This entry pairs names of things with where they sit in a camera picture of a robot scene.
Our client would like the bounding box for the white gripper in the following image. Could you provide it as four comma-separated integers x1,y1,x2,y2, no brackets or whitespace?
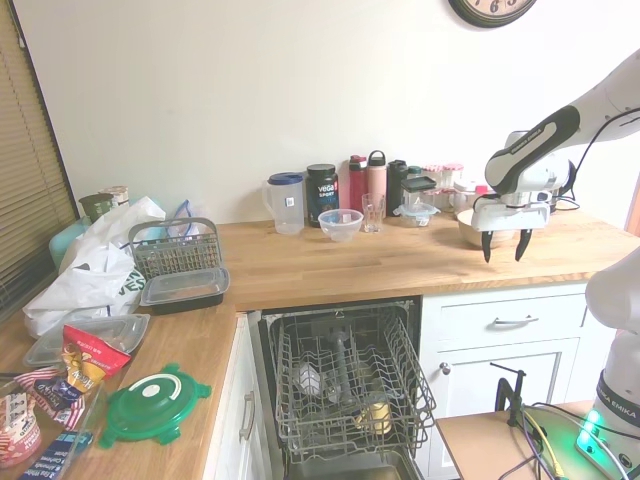
472,195,551,264

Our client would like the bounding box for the white plastic shopping bag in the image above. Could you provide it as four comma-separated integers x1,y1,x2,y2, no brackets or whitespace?
22,195,167,340

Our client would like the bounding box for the clear plastic bowl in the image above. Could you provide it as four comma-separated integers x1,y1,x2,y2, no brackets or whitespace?
317,208,365,243

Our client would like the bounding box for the gray wire dishwasher rack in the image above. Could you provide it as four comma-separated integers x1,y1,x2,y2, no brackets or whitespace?
266,303,438,455

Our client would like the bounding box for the black takeaway container clear lid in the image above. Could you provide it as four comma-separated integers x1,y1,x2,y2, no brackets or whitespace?
138,265,231,317

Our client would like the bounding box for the clear glass in rack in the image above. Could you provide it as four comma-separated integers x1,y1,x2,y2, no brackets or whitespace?
296,361,324,397

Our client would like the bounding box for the purple cable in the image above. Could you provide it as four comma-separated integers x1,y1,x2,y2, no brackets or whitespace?
492,404,631,480

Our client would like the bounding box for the clear zip bag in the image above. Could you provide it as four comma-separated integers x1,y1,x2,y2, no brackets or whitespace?
164,199,207,234

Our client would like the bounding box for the round black wall clock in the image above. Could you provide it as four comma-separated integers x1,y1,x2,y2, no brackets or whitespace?
447,0,539,29

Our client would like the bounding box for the clear drinking glass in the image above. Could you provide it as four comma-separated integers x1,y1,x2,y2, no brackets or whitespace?
361,192,387,234

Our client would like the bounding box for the silver drawer handle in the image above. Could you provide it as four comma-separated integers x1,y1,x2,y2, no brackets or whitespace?
490,314,540,329

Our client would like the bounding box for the glass container blue clip lid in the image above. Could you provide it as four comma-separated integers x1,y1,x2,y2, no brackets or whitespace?
397,201,442,229

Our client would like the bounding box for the pink water bottle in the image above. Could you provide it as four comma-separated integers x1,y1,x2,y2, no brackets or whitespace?
366,149,389,211

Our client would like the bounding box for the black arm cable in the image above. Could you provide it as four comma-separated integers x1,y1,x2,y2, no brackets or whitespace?
548,105,640,212

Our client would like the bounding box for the red yellow snack bag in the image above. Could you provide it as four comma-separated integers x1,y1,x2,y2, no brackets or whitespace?
60,324,133,397

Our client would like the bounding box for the blue snack bar wrapper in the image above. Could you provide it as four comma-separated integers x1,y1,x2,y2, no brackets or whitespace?
22,430,95,480

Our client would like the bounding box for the jar with red gingham lid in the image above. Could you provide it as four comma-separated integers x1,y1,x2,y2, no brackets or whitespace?
422,162,447,191
442,162,466,190

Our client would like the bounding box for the black Vega protein tub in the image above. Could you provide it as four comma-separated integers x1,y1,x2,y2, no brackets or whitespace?
305,163,342,229

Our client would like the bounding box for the gray dishwasher cutlery basket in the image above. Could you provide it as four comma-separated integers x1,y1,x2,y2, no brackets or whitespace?
127,217,223,282

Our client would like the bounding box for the yellow cup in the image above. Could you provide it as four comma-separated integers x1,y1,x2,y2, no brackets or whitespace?
354,398,394,436

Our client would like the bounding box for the cream mixing bowl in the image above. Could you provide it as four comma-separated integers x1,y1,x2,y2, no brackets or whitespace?
456,208,521,249

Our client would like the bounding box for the black dishwasher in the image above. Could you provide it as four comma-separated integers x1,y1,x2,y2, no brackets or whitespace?
246,296,425,480

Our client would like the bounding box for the black water bottle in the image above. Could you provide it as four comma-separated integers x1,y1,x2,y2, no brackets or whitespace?
386,159,409,219

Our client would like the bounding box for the teal plastic container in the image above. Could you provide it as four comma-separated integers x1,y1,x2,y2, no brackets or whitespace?
48,219,92,275

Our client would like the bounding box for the white corner cabinet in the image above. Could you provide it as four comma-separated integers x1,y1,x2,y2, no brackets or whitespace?
200,310,275,480

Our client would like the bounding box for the red water bottle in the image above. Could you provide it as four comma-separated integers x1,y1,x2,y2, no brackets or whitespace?
347,154,369,212

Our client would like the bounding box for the dark green cup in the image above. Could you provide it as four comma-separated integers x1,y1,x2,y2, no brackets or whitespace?
78,193,110,225

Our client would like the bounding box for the beige window blind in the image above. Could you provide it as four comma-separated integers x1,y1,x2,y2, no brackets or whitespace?
0,0,81,324

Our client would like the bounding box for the wooden robot mounting board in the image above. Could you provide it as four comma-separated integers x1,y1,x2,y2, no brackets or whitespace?
435,398,640,480

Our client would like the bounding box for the black table clamp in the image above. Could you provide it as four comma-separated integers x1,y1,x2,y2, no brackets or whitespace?
489,361,527,429

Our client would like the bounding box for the red striped popcorn bag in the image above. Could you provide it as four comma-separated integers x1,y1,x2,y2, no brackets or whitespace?
0,366,87,459

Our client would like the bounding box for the silver bar cabinet handle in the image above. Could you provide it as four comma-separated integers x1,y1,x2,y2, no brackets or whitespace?
237,391,257,442

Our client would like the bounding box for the green round container lid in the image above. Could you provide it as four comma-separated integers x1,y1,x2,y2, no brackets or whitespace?
96,362,214,449

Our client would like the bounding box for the clear glass baking dish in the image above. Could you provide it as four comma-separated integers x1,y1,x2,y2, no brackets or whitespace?
0,368,110,480

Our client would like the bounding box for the yellow cable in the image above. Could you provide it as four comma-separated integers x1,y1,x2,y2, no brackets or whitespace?
527,412,569,480

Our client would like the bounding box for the clear pitcher blue lid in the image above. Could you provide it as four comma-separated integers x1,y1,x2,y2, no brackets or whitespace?
261,172,306,237

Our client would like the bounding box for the white base cabinet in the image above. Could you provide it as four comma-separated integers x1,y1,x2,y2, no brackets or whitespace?
418,281,617,480

